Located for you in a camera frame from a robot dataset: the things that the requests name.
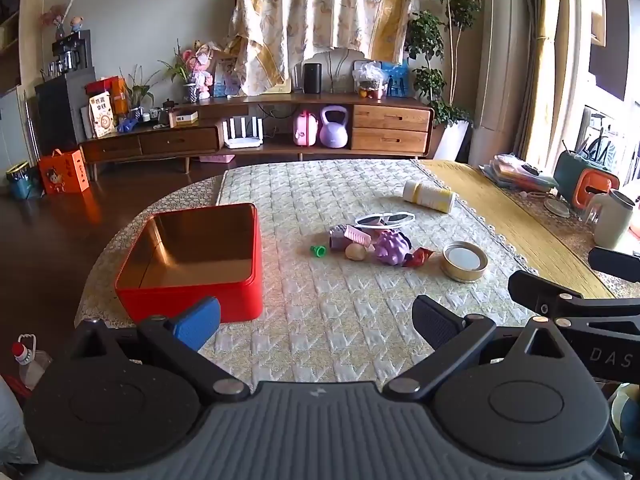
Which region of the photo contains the pink comb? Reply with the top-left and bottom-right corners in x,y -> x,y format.
342,226 -> 374,247

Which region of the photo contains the white jug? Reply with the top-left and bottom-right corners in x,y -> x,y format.
582,188 -> 637,250

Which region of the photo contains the quilted mat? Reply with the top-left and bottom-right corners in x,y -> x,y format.
197,159 -> 538,396

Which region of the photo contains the figurine with flowers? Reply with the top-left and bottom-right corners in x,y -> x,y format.
41,0 -> 84,37

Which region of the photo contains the white planter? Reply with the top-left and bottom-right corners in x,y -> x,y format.
431,120 -> 474,162

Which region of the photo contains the white router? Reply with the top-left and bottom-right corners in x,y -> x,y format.
223,115 -> 265,150

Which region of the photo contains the teal orange container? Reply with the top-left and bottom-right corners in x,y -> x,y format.
553,149 -> 621,214

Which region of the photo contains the clear plastic bag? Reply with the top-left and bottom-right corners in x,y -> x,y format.
352,60 -> 389,100

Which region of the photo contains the stack of papers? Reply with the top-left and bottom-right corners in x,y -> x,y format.
479,153 -> 557,194

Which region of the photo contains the purple spiky toy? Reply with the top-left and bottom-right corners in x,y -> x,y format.
374,229 -> 414,266

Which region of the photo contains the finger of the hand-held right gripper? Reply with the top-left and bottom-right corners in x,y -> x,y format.
508,269 -> 640,333
588,247 -> 640,284

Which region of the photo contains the tall potted tree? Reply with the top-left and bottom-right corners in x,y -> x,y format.
406,0 -> 482,127

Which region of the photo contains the black speaker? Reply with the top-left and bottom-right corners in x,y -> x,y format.
302,61 -> 324,95

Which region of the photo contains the small green potted plant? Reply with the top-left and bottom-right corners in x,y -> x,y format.
121,64 -> 157,112

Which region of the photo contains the black cabinet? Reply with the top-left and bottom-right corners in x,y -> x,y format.
34,67 -> 97,162

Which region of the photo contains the purple kettlebell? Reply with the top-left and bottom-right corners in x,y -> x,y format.
318,105 -> 350,149

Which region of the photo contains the printed snack bag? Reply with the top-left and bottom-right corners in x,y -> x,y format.
88,95 -> 119,139

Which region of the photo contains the wooden TV cabinet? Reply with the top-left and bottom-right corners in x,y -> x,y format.
79,92 -> 436,181

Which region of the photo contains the red orange gift box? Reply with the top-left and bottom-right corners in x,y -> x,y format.
84,76 -> 129,111

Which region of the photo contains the pink doll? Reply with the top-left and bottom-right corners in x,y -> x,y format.
186,39 -> 214,99

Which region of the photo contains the teal bucket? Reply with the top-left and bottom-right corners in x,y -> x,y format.
5,160 -> 41,200

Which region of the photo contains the red candy wrapper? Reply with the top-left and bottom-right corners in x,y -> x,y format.
402,247 -> 436,269

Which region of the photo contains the floral curtain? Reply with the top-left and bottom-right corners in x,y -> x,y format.
229,0 -> 422,97

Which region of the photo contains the blue bottle pack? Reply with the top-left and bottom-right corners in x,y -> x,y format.
382,62 -> 409,97

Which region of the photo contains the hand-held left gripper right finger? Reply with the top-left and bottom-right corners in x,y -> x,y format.
382,294 -> 571,404

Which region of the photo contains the red capped bottle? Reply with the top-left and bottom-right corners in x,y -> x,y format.
12,334 -> 54,392

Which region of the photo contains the white column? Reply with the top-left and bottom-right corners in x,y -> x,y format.
471,0 -> 537,162

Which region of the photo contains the pink toy case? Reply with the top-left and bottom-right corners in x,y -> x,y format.
292,111 -> 319,148

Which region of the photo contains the yellow tablecloth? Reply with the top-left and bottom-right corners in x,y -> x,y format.
417,160 -> 640,301

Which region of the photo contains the white yellow bottle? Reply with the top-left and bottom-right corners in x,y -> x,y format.
402,179 -> 457,213

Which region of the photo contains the coffee machine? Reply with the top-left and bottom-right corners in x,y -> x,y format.
51,29 -> 92,74

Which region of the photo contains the red tin box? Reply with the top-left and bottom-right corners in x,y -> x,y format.
114,203 -> 264,325

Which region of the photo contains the plant in patterned pot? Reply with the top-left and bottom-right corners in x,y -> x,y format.
159,39 -> 199,104

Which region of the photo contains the grey cloth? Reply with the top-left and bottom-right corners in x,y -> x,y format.
0,374 -> 39,467

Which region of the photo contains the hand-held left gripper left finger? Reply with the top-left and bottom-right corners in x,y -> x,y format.
69,296 -> 251,404

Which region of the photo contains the grey scalloped board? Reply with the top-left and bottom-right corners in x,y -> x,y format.
294,47 -> 372,94

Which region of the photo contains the blue picture card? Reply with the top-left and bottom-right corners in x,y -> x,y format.
213,57 -> 239,97

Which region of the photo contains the orange handled gift box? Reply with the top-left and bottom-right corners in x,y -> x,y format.
38,148 -> 90,195

